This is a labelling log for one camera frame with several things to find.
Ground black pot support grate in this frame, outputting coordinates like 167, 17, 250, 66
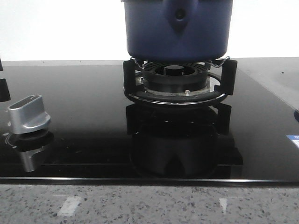
123, 59, 237, 106

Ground blue cooking pot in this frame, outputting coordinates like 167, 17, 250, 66
123, 0, 233, 63

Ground black left pot support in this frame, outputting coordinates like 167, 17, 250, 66
0, 58, 11, 103

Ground black round gas burner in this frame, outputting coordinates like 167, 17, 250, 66
142, 63, 207, 93

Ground black glass gas stove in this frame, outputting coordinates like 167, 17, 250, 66
0, 61, 299, 185

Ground silver stove control knob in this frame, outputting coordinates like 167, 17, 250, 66
7, 94, 51, 134

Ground dark object right edge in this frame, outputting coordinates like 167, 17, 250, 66
293, 110, 299, 122

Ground blue white sticker label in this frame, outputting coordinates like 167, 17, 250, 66
287, 135, 299, 148

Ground silver wire pot adapter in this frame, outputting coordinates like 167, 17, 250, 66
130, 56, 231, 69

